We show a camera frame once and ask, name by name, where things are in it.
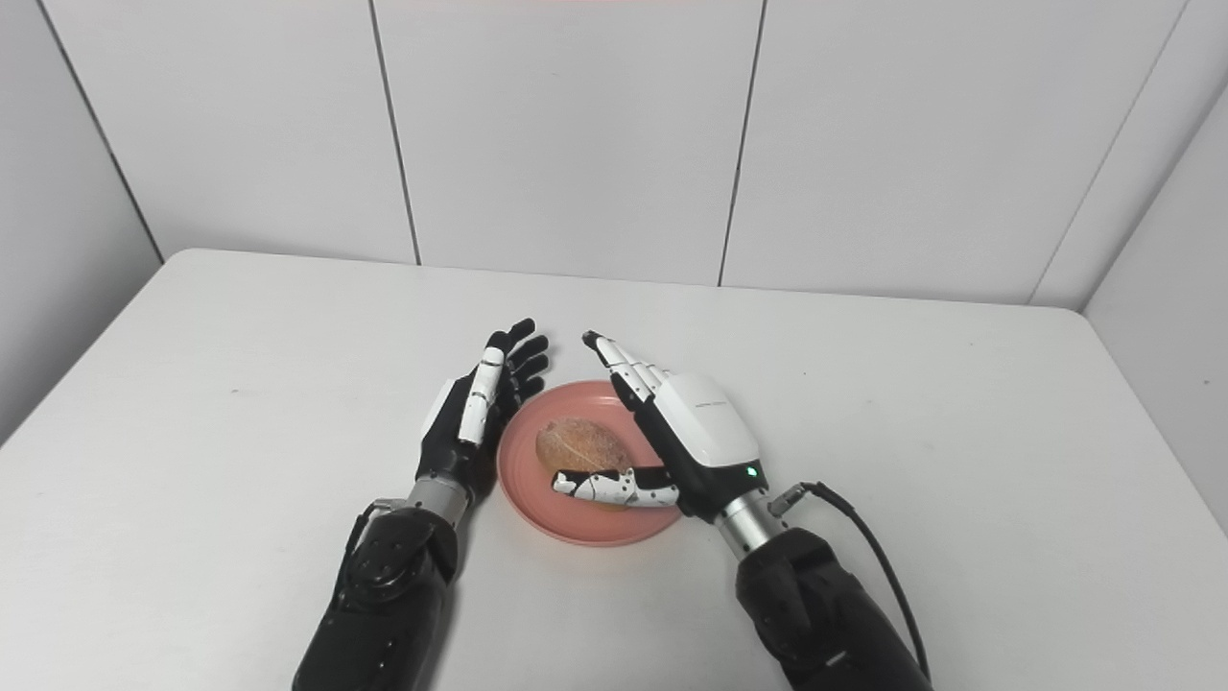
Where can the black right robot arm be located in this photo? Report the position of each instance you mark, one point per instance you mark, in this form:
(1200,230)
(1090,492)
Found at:
(815,605)

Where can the golden bread roll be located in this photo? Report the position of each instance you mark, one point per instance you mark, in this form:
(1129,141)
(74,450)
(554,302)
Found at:
(580,446)

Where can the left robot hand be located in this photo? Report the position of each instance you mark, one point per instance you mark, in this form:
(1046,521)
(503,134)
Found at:
(470,422)

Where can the pink plastic plate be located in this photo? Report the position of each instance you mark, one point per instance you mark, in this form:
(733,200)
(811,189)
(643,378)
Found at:
(585,518)

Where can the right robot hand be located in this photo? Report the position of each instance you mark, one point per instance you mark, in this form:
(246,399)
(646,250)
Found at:
(686,437)

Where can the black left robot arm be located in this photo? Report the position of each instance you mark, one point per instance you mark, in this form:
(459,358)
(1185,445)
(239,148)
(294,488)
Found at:
(384,595)

